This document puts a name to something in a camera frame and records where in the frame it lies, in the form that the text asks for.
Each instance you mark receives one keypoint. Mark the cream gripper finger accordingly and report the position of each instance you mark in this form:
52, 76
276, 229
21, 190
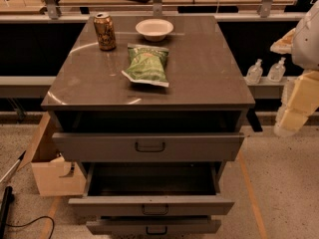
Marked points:
284, 44
300, 99

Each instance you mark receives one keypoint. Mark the grey top drawer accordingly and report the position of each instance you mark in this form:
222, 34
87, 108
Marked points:
148, 147

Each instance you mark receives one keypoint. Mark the grey drawer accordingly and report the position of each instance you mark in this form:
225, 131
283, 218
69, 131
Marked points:
153, 226
151, 189
148, 147

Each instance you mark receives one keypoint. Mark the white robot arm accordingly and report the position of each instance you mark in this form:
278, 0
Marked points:
305, 48

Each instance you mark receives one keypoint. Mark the grey drawer cabinet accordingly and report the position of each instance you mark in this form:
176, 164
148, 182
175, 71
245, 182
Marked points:
206, 92

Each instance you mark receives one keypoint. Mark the grey middle drawer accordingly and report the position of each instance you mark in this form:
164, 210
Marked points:
151, 189

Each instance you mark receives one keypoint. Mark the grey bottom drawer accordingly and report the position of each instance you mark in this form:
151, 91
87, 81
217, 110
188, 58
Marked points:
153, 226

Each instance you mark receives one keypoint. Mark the right clear sanitizer bottle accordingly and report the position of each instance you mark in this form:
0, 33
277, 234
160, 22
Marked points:
277, 71

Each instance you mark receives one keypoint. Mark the clear sanitizer bottle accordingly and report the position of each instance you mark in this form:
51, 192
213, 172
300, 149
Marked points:
254, 73
277, 71

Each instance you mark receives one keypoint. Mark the left clear sanitizer bottle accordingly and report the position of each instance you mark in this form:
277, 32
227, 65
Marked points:
254, 73

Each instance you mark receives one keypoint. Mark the white paper bowl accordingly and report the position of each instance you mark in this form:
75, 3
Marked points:
154, 30

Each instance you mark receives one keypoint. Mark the green chip bag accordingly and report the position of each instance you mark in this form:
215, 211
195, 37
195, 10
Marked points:
147, 65

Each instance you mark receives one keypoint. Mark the gold soda can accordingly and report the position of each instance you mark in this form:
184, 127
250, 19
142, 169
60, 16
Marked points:
105, 31

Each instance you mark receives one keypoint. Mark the cardboard box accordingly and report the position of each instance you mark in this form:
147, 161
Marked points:
54, 176

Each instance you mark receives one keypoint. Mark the black pole base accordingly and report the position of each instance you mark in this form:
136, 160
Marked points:
7, 199

